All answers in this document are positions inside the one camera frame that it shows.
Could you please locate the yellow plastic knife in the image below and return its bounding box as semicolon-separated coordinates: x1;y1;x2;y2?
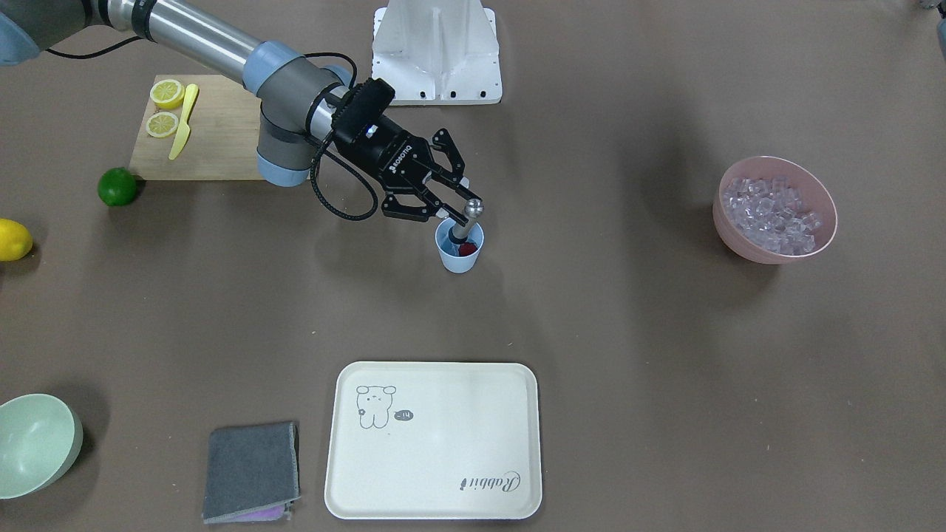
168;83;200;160

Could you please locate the lemon half upper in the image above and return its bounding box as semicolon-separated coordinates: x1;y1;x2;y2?
149;78;186;111

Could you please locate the red strawberry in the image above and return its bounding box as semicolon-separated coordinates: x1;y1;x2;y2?
458;240;477;257

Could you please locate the yellow lemon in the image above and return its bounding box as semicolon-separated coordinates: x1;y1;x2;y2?
1;218;33;262

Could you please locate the mint green bowl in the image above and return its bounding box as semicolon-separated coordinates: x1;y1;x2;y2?
1;393;84;499

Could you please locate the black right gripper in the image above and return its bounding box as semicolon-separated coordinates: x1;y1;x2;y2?
333;122;480;223

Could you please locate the green lime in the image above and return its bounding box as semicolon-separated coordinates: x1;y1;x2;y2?
97;166;139;208

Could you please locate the pile of clear ice cubes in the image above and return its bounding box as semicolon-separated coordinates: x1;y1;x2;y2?
722;175;823;256

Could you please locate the lemon half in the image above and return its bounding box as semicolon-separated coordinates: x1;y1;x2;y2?
149;78;186;111
144;112;180;139

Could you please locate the cream rabbit serving tray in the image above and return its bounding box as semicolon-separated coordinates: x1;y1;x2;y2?
324;361;543;521

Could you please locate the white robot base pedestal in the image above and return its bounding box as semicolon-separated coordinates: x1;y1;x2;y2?
371;1;503;106

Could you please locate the steel muddler black tip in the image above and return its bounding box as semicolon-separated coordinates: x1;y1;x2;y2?
447;198;483;246

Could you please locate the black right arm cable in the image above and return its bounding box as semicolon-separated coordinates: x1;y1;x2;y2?
44;37;379;222

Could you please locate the light blue plastic cup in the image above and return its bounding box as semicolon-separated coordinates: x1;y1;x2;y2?
435;219;484;273

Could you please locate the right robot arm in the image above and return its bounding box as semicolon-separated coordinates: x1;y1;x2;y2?
2;1;477;226

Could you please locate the grey folded cloth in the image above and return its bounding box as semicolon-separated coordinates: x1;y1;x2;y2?
202;421;300;525

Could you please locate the lemon half lower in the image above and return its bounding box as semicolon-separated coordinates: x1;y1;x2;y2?
144;112;180;139

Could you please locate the pink bowl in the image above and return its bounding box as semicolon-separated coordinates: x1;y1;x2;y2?
712;156;838;264

